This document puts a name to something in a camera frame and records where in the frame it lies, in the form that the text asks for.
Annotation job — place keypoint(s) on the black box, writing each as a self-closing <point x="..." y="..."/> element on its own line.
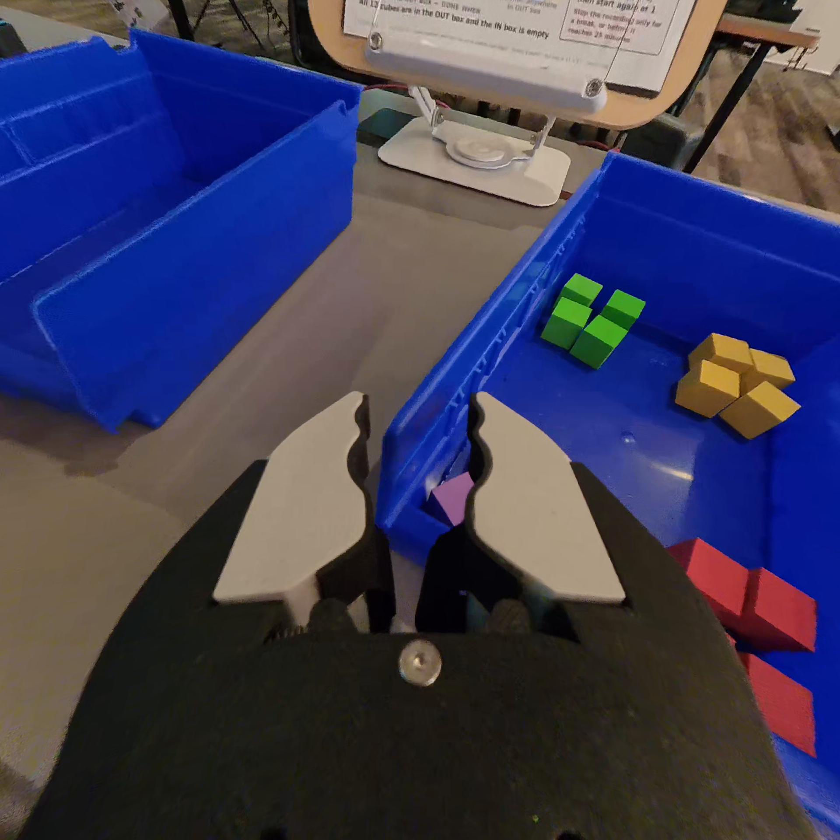
<point x="663" y="141"/>

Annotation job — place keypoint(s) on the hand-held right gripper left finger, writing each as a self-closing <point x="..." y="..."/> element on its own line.
<point x="295" y="518"/>

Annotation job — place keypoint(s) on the blue plastic bin with cubes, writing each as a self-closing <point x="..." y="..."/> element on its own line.
<point x="590" y="426"/>

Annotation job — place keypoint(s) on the instruction sheet on wooden board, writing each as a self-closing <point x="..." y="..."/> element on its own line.
<point x="328" y="33"/>

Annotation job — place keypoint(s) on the dark flat device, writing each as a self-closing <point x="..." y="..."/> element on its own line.
<point x="380" y="128"/>

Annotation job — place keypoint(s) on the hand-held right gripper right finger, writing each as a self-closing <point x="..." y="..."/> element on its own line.
<point x="544" y="518"/>

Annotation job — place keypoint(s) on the white stand base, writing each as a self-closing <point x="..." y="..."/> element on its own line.
<point x="420" y="157"/>

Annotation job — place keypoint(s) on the green wooden cube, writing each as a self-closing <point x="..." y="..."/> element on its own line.
<point x="581" y="290"/>
<point x="623" y="308"/>
<point x="564" y="323"/>
<point x="596" y="342"/>

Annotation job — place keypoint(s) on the purple wooden cube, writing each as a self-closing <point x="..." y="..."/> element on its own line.
<point x="451" y="499"/>

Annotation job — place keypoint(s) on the printed instruction sheet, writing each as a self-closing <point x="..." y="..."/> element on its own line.
<point x="459" y="19"/>

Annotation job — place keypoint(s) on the wooden table black legs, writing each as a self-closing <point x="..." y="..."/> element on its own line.
<point x="768" y="29"/>

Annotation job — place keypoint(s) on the white clip bar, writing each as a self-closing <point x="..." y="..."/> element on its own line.
<point x="485" y="72"/>

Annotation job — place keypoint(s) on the empty blue plastic bin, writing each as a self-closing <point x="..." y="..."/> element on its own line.
<point x="197" y="282"/>

